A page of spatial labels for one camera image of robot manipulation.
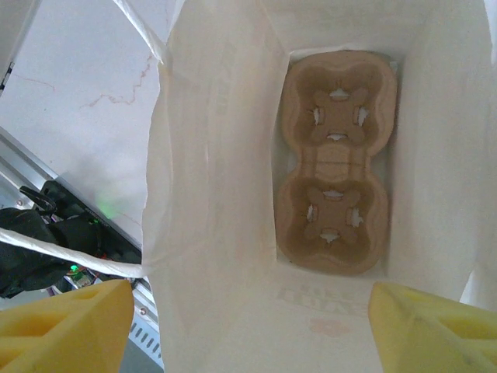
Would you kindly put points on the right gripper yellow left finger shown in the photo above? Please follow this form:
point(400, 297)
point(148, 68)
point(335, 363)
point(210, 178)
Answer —
point(58, 330)

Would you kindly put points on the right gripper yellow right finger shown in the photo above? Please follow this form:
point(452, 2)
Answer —
point(438, 334)

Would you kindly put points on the brown pulp cup carrier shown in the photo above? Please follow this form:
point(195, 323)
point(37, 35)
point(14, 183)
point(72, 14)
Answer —
point(334, 159)

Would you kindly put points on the white paper carrier bag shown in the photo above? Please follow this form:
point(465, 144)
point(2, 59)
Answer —
point(217, 155)

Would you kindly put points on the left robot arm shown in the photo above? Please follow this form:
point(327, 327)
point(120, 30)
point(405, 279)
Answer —
point(23, 241)

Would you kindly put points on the small circuit board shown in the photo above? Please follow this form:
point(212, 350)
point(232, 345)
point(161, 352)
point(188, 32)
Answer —
point(79, 277)

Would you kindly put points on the long aluminium mounting rail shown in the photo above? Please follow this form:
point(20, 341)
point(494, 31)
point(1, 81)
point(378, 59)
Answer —
point(11, 167)

